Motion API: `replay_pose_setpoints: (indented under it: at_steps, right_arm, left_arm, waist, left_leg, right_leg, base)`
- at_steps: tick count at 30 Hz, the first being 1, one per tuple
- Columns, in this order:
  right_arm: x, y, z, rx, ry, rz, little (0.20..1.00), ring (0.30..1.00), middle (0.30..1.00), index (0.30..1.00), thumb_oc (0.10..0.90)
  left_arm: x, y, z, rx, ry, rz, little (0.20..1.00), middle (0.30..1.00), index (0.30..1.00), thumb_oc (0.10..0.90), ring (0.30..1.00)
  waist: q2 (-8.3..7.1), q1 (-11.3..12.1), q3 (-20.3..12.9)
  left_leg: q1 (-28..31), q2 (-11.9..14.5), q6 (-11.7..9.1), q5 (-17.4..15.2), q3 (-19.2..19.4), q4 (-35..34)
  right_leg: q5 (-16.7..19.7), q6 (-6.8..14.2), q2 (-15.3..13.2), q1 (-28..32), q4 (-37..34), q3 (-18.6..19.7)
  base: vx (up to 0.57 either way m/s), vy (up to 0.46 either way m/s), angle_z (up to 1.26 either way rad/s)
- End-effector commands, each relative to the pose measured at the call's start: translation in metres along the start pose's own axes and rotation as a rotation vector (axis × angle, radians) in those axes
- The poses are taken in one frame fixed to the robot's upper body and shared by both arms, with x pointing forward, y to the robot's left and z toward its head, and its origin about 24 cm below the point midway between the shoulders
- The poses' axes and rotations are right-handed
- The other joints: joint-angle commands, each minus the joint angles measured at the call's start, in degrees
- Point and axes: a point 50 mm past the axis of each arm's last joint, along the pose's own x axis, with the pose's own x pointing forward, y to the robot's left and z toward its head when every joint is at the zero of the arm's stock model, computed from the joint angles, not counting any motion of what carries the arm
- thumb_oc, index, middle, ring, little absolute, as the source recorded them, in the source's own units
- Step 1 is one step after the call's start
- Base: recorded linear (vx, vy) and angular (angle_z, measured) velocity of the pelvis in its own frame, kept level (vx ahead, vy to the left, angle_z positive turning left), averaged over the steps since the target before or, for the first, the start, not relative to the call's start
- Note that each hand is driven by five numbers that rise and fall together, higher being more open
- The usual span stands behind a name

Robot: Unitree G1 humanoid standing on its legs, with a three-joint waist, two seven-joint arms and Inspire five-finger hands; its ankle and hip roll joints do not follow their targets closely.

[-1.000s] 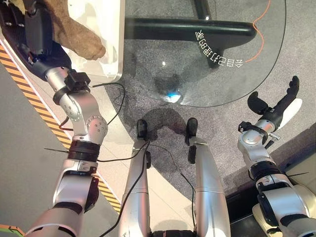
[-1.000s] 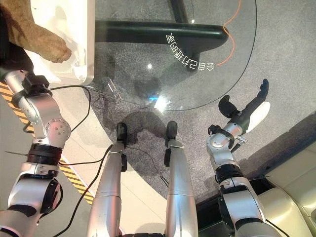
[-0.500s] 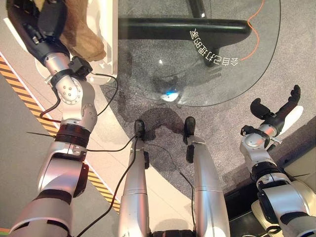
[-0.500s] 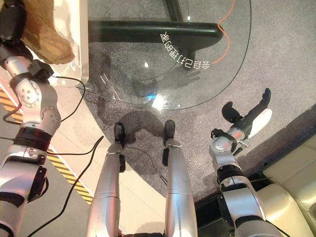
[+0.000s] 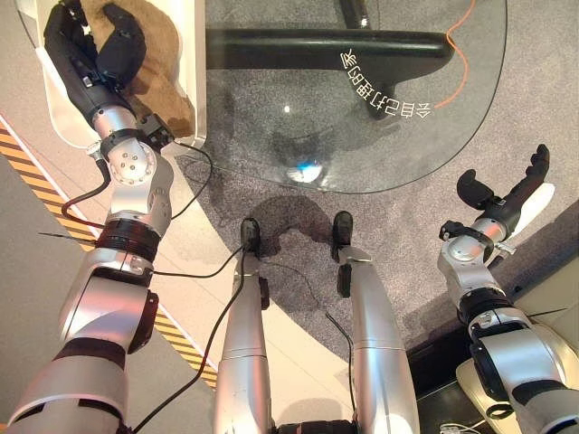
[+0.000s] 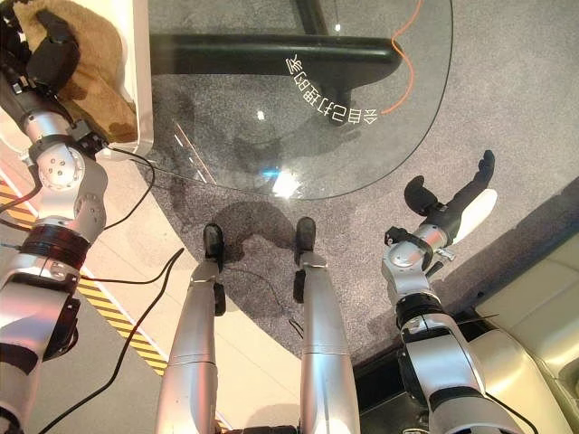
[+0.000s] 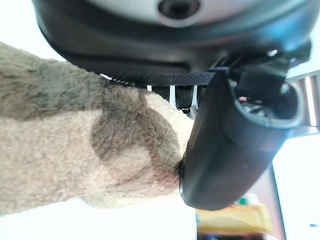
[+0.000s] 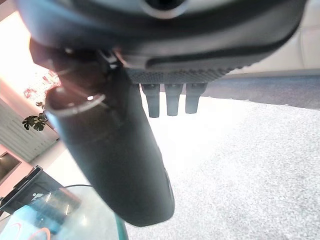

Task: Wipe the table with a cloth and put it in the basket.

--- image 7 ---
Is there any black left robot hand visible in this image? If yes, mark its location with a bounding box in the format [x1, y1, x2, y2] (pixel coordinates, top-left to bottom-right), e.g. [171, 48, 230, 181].
[31, 0, 320, 211]

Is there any beige fluffy cloth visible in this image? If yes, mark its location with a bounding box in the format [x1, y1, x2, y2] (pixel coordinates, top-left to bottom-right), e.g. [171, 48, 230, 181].
[0, 41, 196, 216]

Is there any yellow box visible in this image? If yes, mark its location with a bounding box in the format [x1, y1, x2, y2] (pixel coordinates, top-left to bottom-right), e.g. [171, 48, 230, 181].
[195, 202, 274, 235]

